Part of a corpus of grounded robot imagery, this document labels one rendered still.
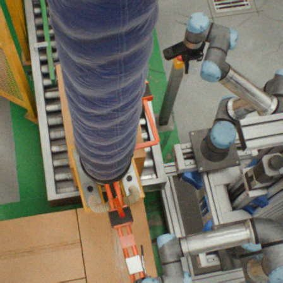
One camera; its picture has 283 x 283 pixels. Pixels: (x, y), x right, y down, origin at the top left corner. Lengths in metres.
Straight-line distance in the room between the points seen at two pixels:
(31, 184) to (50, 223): 0.69
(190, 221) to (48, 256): 0.97
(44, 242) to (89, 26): 2.08
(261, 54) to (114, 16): 3.20
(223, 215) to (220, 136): 0.45
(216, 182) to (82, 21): 1.77
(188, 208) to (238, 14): 1.73
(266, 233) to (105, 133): 0.70
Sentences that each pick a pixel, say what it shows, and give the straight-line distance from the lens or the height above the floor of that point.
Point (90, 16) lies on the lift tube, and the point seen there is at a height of 2.62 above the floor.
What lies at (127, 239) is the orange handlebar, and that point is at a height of 1.26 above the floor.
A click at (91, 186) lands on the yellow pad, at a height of 1.15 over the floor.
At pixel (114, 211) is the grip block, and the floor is 1.26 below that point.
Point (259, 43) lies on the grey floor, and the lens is 4.11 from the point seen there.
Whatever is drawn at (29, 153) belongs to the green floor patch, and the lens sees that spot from 3.60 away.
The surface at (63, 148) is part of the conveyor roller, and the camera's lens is 3.01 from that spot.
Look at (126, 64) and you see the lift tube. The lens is 1.11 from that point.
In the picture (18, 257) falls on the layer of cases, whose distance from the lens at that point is 2.91.
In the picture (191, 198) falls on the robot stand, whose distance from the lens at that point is 3.30.
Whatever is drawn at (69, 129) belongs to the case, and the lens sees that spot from 2.62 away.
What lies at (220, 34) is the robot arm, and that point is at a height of 1.85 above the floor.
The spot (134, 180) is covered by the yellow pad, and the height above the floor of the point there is 1.14.
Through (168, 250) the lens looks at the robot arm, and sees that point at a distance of 1.85.
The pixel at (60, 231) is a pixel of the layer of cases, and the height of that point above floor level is 0.54.
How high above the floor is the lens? 3.40
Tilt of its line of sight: 71 degrees down
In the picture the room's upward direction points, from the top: 11 degrees clockwise
